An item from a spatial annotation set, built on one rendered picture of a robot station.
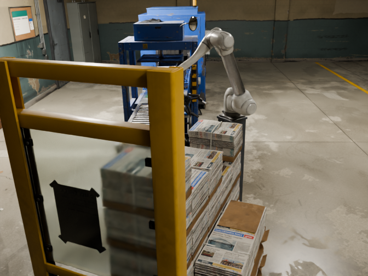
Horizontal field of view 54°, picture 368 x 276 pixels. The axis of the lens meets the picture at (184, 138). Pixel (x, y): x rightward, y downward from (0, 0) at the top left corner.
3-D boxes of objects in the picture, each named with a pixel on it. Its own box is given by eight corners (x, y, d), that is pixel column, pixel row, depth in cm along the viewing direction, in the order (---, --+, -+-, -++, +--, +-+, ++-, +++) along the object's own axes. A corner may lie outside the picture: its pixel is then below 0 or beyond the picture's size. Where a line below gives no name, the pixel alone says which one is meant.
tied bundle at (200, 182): (210, 203, 228) (210, 170, 220) (192, 229, 203) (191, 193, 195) (156, 191, 243) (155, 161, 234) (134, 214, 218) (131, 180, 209)
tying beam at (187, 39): (197, 50, 429) (197, 41, 425) (118, 50, 434) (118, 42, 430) (197, 42, 492) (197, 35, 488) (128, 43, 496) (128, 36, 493)
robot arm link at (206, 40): (197, 39, 299) (205, 41, 288) (211, 23, 299) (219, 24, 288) (207, 50, 306) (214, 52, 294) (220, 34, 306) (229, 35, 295)
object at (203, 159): (223, 153, 245) (223, 151, 245) (210, 170, 220) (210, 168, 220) (173, 145, 258) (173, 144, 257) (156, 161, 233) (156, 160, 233)
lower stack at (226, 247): (262, 270, 289) (267, 206, 266) (239, 352, 223) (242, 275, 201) (226, 261, 299) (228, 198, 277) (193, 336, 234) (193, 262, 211)
